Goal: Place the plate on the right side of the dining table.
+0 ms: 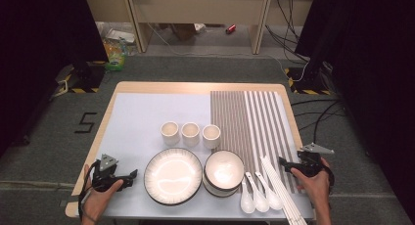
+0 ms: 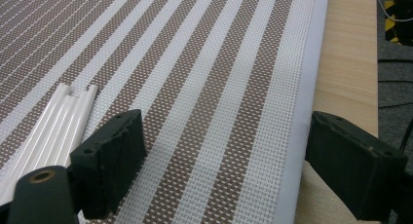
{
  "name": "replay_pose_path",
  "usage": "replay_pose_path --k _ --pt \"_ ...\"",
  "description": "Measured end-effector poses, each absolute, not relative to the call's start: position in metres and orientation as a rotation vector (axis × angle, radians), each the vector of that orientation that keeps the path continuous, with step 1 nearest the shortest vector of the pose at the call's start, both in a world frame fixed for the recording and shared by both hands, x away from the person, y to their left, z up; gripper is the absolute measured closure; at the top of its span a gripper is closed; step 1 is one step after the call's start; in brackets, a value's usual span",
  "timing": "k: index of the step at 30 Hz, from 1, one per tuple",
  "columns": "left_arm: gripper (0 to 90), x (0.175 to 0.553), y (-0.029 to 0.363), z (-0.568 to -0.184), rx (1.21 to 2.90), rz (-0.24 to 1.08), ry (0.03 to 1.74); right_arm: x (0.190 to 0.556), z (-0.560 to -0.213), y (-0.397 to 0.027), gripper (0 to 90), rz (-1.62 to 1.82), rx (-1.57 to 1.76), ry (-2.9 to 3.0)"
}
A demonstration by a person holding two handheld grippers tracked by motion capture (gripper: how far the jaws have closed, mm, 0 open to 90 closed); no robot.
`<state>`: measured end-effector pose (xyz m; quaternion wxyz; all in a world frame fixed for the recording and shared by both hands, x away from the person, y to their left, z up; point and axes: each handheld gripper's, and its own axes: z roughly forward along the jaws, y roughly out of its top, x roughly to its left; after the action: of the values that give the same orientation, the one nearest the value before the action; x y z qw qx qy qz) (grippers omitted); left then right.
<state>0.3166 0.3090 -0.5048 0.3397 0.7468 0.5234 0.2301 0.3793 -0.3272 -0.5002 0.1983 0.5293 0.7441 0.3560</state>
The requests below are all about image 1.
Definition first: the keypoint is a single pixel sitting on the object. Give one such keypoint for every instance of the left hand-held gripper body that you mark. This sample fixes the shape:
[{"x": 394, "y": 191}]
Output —
[{"x": 103, "y": 177}]

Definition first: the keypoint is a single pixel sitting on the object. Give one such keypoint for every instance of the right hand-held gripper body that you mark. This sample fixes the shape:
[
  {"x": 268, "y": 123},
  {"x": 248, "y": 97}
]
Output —
[{"x": 310, "y": 164}]

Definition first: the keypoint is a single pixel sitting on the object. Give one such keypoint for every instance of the bundle of white chopsticks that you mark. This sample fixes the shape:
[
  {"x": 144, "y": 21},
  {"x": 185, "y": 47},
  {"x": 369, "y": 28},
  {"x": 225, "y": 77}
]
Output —
[{"x": 282, "y": 190}]

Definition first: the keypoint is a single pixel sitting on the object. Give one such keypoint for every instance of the white ceramic spoon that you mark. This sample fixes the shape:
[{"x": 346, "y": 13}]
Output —
[
  {"x": 274, "y": 202},
  {"x": 261, "y": 203},
  {"x": 247, "y": 203}
]

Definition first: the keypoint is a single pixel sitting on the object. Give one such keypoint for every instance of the white dark-rimmed plate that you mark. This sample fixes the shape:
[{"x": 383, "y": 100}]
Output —
[{"x": 173, "y": 176}]

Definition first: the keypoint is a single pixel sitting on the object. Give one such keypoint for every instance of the person's left hand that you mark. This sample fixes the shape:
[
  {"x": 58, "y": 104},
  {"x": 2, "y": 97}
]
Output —
[{"x": 98, "y": 202}]

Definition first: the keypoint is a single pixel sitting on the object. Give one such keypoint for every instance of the person's right hand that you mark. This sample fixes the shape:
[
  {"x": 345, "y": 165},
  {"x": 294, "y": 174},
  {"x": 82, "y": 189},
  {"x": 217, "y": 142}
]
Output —
[{"x": 316, "y": 189}]

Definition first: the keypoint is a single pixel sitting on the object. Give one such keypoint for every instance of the pale blue table sheet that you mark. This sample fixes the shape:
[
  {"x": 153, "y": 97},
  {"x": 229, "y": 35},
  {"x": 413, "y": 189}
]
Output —
[{"x": 137, "y": 127}]

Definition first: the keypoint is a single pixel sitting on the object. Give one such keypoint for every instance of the white ceramic cup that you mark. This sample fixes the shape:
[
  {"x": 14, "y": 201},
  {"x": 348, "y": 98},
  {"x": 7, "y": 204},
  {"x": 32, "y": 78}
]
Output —
[
  {"x": 170, "y": 132},
  {"x": 211, "y": 135},
  {"x": 190, "y": 133}
]

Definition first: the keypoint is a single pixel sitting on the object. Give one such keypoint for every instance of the grey striped placemat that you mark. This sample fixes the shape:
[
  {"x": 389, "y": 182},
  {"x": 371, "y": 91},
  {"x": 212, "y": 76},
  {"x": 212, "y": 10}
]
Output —
[{"x": 228, "y": 114}]

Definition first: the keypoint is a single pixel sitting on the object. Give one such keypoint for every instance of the black stand base hazard tape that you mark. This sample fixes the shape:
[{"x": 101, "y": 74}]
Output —
[
  {"x": 86, "y": 78},
  {"x": 310, "y": 83}
]

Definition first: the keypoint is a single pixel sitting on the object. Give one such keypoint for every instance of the black curtain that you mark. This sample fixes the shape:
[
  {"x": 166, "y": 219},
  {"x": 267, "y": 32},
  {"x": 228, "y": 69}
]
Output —
[
  {"x": 375, "y": 71},
  {"x": 39, "y": 55}
]

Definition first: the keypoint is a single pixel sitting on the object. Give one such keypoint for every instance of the green yellow snack bag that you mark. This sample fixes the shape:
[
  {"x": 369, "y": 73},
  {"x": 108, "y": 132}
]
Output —
[{"x": 115, "y": 58}]

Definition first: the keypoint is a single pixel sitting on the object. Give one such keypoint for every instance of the white plastic bag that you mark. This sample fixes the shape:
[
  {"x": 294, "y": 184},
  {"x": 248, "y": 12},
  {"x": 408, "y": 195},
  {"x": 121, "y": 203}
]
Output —
[{"x": 120, "y": 35}]

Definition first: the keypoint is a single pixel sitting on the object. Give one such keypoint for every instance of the red can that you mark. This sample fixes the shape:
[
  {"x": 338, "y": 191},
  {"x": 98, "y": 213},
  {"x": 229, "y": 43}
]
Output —
[{"x": 230, "y": 29}]

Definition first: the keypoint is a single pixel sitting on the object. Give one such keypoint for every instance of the brown cardboard box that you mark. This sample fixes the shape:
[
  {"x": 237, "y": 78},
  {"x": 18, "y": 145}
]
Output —
[{"x": 183, "y": 32}]

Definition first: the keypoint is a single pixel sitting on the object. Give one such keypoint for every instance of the white crumpled paper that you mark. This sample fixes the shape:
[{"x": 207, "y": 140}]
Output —
[{"x": 199, "y": 27}]

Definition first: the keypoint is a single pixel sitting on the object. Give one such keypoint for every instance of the beige wooden desk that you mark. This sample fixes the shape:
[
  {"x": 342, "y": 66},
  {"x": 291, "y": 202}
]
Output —
[{"x": 195, "y": 6}]

